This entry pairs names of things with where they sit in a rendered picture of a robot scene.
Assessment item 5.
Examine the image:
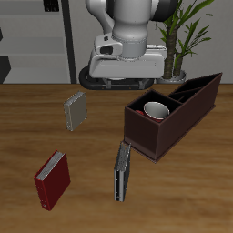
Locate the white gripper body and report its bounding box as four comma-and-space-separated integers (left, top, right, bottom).
88, 44, 168, 81

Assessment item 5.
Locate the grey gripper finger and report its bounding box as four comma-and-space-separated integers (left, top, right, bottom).
102, 77, 113, 90
138, 78, 155, 90

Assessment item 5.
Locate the grey book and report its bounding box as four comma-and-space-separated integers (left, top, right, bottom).
63, 90, 88, 132

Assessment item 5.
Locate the dark brown desk caddy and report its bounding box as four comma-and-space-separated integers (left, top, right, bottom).
123, 72, 224, 164

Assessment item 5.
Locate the black white striped book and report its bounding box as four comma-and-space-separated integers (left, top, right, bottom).
113, 140, 132, 203

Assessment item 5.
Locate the red book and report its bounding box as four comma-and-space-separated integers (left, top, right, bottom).
33, 149, 72, 212

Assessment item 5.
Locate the green pot plant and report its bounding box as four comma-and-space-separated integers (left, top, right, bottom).
156, 0, 217, 85

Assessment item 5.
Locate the light grey shelf unit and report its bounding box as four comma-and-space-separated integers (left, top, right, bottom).
0, 0, 72, 85

